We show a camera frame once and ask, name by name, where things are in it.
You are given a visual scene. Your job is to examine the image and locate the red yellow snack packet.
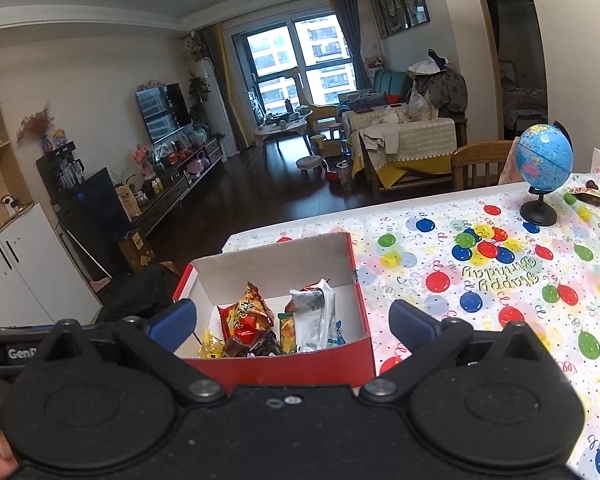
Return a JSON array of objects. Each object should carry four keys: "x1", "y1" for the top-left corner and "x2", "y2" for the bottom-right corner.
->
[{"x1": 218, "y1": 282, "x2": 274, "y2": 347}]

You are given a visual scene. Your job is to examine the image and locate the blue chocolate snack packet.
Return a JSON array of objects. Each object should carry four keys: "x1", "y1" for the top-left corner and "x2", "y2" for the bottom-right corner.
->
[{"x1": 328, "y1": 320, "x2": 346, "y2": 347}]

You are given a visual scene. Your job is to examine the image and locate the dark red snack packet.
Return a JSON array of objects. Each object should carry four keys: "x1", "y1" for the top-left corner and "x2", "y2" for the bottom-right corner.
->
[{"x1": 223, "y1": 330, "x2": 282, "y2": 359}]

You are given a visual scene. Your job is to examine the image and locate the silver white snack packet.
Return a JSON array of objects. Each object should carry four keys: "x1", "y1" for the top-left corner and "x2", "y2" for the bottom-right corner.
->
[{"x1": 289, "y1": 278, "x2": 336, "y2": 353}]

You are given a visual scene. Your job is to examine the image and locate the green snack packet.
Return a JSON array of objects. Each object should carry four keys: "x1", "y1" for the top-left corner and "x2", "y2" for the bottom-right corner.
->
[{"x1": 277, "y1": 312, "x2": 297, "y2": 354}]

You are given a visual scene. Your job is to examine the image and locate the person left hand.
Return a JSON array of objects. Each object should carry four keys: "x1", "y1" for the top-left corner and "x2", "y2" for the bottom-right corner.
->
[{"x1": 0, "y1": 432, "x2": 19, "y2": 480}]

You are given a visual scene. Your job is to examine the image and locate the black chair back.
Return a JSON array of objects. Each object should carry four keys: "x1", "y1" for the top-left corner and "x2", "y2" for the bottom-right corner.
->
[{"x1": 95, "y1": 262, "x2": 180, "y2": 324}]

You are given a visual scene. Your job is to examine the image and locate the white cabinet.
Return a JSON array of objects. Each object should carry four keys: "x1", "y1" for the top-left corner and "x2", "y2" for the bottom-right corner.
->
[{"x1": 0, "y1": 205, "x2": 100, "y2": 327}]

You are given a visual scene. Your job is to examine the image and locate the colourful balloon tablecloth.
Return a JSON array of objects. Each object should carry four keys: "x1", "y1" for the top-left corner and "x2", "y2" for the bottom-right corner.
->
[{"x1": 225, "y1": 152, "x2": 600, "y2": 479}]

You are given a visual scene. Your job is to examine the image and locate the red white cardboard box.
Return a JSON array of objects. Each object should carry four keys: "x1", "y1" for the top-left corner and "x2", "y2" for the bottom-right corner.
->
[{"x1": 175, "y1": 232, "x2": 375, "y2": 391}]

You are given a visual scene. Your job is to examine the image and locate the dark wooden tv console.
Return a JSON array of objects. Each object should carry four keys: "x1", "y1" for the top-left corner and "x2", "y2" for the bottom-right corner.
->
[{"x1": 131, "y1": 138, "x2": 223, "y2": 235}]

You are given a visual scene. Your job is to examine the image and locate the sofa with cream cover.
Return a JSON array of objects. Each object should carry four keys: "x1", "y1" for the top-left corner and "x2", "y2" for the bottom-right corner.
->
[{"x1": 338, "y1": 63, "x2": 468, "y2": 195}]

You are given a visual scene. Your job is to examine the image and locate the wooden dining chair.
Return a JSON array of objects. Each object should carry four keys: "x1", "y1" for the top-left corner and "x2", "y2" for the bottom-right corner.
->
[{"x1": 451, "y1": 141, "x2": 513, "y2": 191}]

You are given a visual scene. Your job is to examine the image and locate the small round stool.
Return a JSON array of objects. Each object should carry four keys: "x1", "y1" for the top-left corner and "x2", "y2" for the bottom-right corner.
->
[{"x1": 296, "y1": 155, "x2": 323, "y2": 179}]

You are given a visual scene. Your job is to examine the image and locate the blue desk globe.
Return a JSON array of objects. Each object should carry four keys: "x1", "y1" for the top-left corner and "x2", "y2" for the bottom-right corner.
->
[{"x1": 515, "y1": 122, "x2": 573, "y2": 226}]

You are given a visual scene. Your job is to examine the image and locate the open wrapper near globe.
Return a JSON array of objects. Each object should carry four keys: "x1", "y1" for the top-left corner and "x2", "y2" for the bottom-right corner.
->
[{"x1": 568, "y1": 180, "x2": 600, "y2": 207}]

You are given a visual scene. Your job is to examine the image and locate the white coffee table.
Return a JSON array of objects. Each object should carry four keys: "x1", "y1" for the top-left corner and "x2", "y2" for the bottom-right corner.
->
[{"x1": 254, "y1": 116, "x2": 312, "y2": 154}]

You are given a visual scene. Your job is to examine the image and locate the wall mounted television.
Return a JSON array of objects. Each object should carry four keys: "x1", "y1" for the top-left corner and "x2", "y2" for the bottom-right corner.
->
[{"x1": 135, "y1": 82, "x2": 190, "y2": 144}]

